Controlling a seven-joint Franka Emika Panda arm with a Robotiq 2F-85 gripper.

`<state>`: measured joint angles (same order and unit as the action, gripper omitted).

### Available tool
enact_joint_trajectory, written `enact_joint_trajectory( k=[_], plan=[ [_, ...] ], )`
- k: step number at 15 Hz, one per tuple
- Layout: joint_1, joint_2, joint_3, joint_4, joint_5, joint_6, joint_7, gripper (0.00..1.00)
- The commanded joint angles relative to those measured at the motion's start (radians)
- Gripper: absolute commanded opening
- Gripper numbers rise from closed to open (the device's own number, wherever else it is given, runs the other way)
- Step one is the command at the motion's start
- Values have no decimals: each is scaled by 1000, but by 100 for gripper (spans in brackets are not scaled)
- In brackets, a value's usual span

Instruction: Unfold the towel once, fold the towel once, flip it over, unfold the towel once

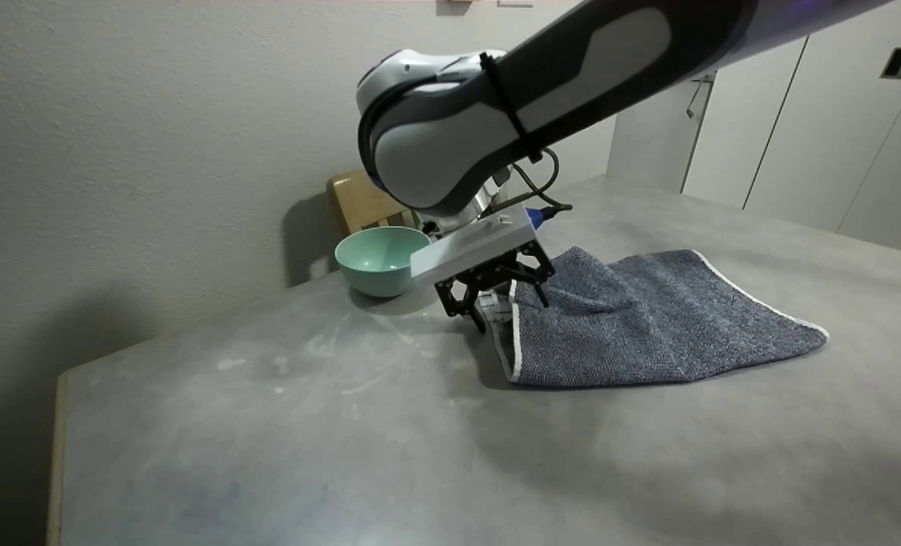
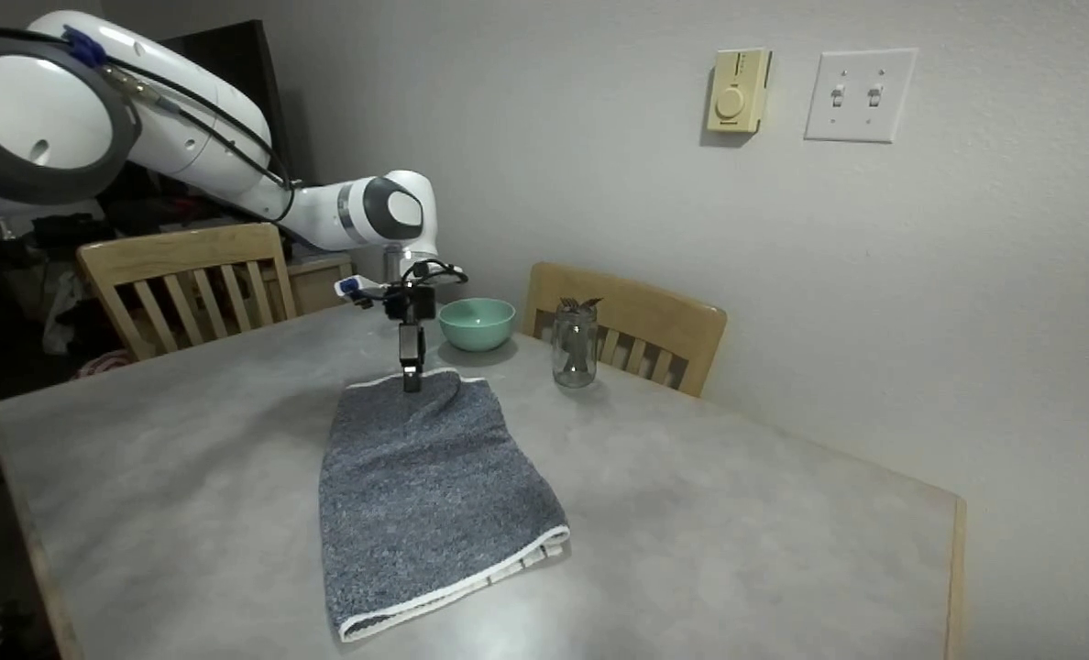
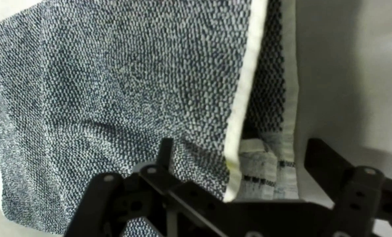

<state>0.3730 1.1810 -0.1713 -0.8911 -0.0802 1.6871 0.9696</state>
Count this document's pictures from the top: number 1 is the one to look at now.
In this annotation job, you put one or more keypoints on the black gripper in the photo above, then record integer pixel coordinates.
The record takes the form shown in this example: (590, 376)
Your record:
(496, 268)

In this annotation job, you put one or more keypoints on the blue grey striped towel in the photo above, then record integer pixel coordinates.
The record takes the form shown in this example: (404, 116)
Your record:
(661, 320)

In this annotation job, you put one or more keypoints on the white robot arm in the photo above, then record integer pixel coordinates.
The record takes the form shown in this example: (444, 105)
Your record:
(530, 92)

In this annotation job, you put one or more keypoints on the teal ceramic bowl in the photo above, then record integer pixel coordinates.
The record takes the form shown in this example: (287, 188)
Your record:
(378, 262)

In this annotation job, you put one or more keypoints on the white counter cabinet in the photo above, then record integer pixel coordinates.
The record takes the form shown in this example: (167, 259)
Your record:
(649, 141)

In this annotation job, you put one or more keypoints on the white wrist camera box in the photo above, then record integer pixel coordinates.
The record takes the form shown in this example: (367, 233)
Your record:
(474, 251)

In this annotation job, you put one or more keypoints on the dark wall plate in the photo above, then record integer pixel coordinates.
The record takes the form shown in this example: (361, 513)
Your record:
(900, 63)

